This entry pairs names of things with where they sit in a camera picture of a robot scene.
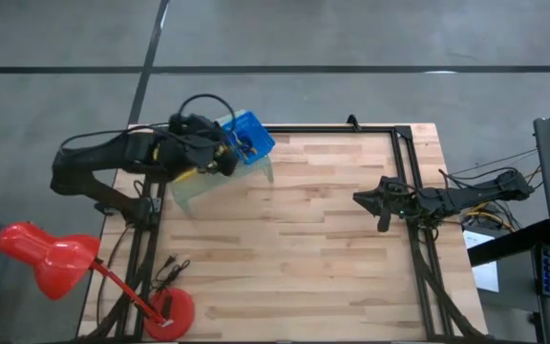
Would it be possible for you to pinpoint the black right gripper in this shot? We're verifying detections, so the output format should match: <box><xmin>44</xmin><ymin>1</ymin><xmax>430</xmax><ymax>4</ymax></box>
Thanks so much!
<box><xmin>351</xmin><ymin>175</ymin><xmax>417</xmax><ymax>234</ymax></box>

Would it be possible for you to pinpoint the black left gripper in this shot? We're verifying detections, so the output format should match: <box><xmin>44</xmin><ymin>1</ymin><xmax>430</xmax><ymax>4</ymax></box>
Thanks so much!
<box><xmin>158</xmin><ymin>112</ymin><xmax>241</xmax><ymax>183</ymax></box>

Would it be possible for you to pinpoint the blue plastic basket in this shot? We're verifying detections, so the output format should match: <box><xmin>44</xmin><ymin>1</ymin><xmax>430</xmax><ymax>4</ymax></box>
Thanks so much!
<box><xmin>219</xmin><ymin>110</ymin><xmax>277</xmax><ymax>166</ymax></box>

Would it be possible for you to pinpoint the black desk bar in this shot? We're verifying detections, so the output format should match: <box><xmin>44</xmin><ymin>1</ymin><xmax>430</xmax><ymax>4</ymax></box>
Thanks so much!
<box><xmin>468</xmin><ymin>218</ymin><xmax>550</xmax><ymax>268</ymax></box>

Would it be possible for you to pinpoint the pink desk lamp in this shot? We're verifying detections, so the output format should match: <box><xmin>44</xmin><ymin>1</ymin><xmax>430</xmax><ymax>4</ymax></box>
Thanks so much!
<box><xmin>0</xmin><ymin>221</ymin><xmax>196</xmax><ymax>342</ymax></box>

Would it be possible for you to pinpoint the green perforated metal shelf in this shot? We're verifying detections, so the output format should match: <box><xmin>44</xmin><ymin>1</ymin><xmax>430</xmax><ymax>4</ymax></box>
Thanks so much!
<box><xmin>169</xmin><ymin>109</ymin><xmax>276</xmax><ymax>219</ymax></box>

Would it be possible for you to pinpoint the white paper sheet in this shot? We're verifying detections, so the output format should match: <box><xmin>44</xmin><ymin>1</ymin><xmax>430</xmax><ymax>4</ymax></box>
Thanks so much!
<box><xmin>462</xmin><ymin>227</ymin><xmax>500</xmax><ymax>293</ymax></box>

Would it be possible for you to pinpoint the black aluminium table frame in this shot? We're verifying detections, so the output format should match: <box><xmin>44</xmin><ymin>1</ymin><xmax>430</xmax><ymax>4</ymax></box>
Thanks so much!
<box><xmin>112</xmin><ymin>114</ymin><xmax>489</xmax><ymax>343</ymax></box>

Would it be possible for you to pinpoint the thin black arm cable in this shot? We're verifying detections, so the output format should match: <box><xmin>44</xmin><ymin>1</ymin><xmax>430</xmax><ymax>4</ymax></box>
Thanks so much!
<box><xmin>58</xmin><ymin>123</ymin><xmax>174</xmax><ymax>150</ymax></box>

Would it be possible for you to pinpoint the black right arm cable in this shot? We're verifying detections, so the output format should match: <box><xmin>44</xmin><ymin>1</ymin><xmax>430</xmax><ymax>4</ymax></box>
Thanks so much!
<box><xmin>436</xmin><ymin>148</ymin><xmax>541</xmax><ymax>192</ymax></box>

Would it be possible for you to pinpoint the yellow cable bundle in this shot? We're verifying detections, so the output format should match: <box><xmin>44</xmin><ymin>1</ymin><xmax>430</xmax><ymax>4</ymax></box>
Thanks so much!
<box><xmin>464</xmin><ymin>194</ymin><xmax>508</xmax><ymax>231</ymax></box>

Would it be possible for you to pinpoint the black power cord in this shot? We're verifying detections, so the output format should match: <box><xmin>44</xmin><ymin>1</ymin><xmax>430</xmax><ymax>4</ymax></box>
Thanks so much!
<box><xmin>152</xmin><ymin>256</ymin><xmax>192</xmax><ymax>292</ymax></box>

